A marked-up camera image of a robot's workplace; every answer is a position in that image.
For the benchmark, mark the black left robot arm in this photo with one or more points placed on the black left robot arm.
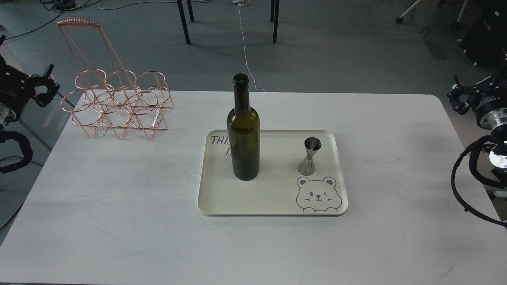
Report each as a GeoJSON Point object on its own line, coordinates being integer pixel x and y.
{"type": "Point", "coordinates": [9, 115]}

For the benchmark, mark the steel double jigger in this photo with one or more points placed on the steel double jigger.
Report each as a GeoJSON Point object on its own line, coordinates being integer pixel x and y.
{"type": "Point", "coordinates": [307, 167]}

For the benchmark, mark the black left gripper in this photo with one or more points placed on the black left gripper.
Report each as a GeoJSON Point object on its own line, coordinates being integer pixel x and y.
{"type": "Point", "coordinates": [17, 88]}

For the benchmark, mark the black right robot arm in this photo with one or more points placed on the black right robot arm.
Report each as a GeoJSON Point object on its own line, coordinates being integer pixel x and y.
{"type": "Point", "coordinates": [494, 144]}

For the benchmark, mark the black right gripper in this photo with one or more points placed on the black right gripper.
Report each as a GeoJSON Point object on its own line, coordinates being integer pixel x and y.
{"type": "Point", "coordinates": [486, 96]}

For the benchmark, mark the cream bear serving tray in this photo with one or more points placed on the cream bear serving tray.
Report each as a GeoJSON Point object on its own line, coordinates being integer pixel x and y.
{"type": "Point", "coordinates": [278, 189]}

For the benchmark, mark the dark green wine bottle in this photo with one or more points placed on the dark green wine bottle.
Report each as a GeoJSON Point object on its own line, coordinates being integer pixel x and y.
{"type": "Point", "coordinates": [243, 126]}

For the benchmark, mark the copper wire bottle rack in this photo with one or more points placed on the copper wire bottle rack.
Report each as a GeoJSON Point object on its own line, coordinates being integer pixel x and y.
{"type": "Point", "coordinates": [119, 100]}

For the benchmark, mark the black equipment case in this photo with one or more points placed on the black equipment case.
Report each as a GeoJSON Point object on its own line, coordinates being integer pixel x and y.
{"type": "Point", "coordinates": [485, 42]}

